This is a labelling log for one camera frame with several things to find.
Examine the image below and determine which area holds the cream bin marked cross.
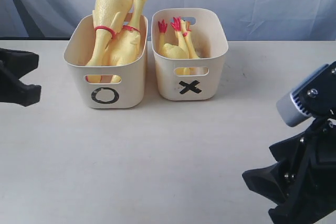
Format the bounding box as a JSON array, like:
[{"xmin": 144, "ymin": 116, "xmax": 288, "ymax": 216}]
[{"xmin": 151, "ymin": 8, "xmax": 228, "ymax": 101}]

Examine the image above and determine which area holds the blue-grey backdrop curtain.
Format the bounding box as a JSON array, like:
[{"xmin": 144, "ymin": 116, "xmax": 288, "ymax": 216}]
[{"xmin": 1, "ymin": 0, "xmax": 335, "ymax": 41}]

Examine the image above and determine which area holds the headless yellow rubber chicken body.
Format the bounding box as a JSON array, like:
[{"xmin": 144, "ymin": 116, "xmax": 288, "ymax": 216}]
[{"xmin": 157, "ymin": 17, "xmax": 190, "ymax": 59}]

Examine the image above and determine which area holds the severed rubber chicken head neck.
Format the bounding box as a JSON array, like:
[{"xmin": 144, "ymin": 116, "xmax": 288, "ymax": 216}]
[{"xmin": 181, "ymin": 19, "xmax": 206, "ymax": 59}]

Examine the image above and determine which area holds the whole yellow rubber chicken front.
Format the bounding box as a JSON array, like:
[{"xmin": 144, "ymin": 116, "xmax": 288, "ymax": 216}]
[{"xmin": 106, "ymin": 0, "xmax": 152, "ymax": 83}]

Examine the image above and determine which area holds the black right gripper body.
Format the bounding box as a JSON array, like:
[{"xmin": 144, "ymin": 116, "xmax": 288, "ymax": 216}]
[{"xmin": 269, "ymin": 116, "xmax": 336, "ymax": 224}]

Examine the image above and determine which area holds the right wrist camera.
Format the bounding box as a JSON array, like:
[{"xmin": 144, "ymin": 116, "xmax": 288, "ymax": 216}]
[{"xmin": 276, "ymin": 62, "xmax": 335, "ymax": 127}]

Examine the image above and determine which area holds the cream bin marked circle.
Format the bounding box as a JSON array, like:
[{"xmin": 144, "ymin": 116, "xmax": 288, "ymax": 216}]
[{"xmin": 64, "ymin": 15, "xmax": 148, "ymax": 109}]

